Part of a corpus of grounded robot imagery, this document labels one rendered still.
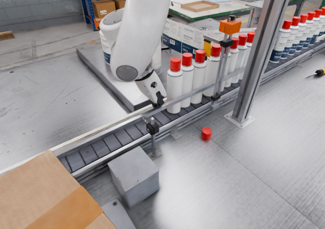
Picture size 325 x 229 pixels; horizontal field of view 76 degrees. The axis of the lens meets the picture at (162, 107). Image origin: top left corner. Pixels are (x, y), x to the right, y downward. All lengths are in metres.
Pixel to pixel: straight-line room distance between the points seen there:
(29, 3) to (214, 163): 4.69
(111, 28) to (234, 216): 0.53
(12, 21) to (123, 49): 4.70
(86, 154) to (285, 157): 0.62
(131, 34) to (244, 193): 0.50
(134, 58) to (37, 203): 0.28
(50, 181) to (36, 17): 4.81
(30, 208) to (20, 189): 0.04
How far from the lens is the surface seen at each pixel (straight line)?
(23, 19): 5.07
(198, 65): 0.72
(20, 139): 0.88
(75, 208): 0.30
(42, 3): 5.02
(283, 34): 1.16
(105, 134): 0.59
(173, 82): 0.67
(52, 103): 1.00
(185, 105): 0.77
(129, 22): 0.41
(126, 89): 0.89
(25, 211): 0.32
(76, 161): 0.66
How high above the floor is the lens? 1.37
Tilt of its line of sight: 39 degrees down
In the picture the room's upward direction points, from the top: straight up
